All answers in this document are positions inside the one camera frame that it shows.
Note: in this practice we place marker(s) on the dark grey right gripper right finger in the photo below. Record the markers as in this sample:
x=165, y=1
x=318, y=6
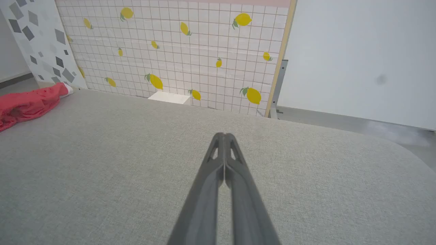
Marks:
x=250, y=211

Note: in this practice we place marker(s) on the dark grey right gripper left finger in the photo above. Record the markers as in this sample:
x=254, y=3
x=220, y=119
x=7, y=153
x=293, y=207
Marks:
x=204, y=204

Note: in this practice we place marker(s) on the red garment with white trim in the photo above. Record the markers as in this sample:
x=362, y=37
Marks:
x=27, y=103

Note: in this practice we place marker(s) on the white box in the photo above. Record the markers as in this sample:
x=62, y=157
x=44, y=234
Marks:
x=169, y=97

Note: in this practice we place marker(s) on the grey metal panel stand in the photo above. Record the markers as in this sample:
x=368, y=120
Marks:
x=278, y=85

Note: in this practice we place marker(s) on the lemon print grid partition panel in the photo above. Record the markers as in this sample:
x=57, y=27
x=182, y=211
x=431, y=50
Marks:
x=190, y=58

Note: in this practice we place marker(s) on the white grey terrazzo pattern panel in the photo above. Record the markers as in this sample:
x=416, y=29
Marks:
x=37, y=37

